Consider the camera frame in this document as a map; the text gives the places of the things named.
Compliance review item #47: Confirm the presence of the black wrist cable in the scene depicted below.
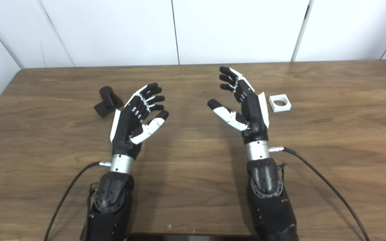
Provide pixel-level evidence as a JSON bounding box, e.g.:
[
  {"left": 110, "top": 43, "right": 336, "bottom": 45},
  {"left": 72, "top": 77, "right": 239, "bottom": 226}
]
[
  {"left": 269, "top": 146, "right": 371, "bottom": 241},
  {"left": 44, "top": 161, "right": 112, "bottom": 241}
]

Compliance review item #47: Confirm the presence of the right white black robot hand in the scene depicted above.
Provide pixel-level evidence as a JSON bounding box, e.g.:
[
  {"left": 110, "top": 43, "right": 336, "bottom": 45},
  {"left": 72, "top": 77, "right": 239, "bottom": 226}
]
[{"left": 207, "top": 66, "right": 269, "bottom": 145}]

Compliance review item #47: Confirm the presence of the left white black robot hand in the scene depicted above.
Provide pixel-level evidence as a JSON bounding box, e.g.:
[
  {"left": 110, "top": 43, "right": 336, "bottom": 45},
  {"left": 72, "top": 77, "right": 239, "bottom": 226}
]
[{"left": 110, "top": 83, "right": 170, "bottom": 159}]

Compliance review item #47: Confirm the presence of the white square piece with hole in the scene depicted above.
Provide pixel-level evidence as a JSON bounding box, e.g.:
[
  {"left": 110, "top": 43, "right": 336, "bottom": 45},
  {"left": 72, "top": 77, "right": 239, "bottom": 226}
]
[{"left": 269, "top": 94, "right": 292, "bottom": 112}]

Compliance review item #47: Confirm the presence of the black peg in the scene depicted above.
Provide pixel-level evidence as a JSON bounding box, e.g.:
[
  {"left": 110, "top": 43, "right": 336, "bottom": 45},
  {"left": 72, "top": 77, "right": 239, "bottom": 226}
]
[{"left": 93, "top": 86, "right": 124, "bottom": 118}]

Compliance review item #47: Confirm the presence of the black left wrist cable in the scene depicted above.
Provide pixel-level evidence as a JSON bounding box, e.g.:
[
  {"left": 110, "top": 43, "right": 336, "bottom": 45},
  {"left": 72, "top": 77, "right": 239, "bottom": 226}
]
[{"left": 44, "top": 161, "right": 112, "bottom": 241}]

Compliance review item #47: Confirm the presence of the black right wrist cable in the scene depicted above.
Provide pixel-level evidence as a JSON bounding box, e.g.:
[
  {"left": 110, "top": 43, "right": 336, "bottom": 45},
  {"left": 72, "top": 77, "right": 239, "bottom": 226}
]
[{"left": 269, "top": 146, "right": 371, "bottom": 241}]

